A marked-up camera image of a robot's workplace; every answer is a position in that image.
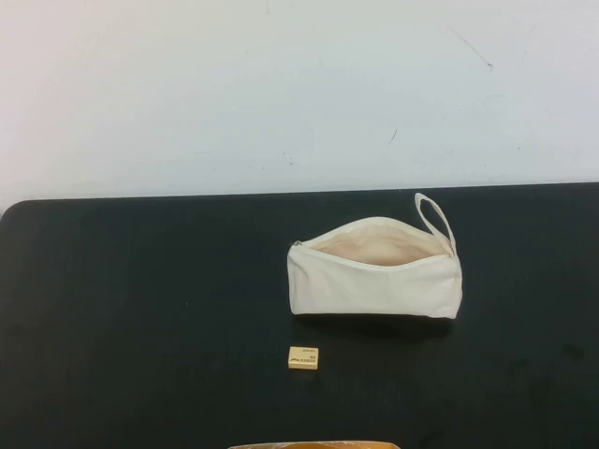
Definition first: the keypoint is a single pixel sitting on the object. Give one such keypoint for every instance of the yellow rectangular eraser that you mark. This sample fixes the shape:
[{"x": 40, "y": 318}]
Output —
[{"x": 303, "y": 359}]

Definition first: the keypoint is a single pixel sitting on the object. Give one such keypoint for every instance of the yellow-brown curved object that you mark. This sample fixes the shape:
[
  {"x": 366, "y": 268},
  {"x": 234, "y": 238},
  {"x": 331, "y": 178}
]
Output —
[{"x": 309, "y": 439}]

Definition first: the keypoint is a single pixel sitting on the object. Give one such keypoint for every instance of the cream fabric zipper pencil case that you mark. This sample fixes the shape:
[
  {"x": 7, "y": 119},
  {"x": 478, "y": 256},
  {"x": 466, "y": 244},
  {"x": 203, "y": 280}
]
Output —
[{"x": 374, "y": 292}]

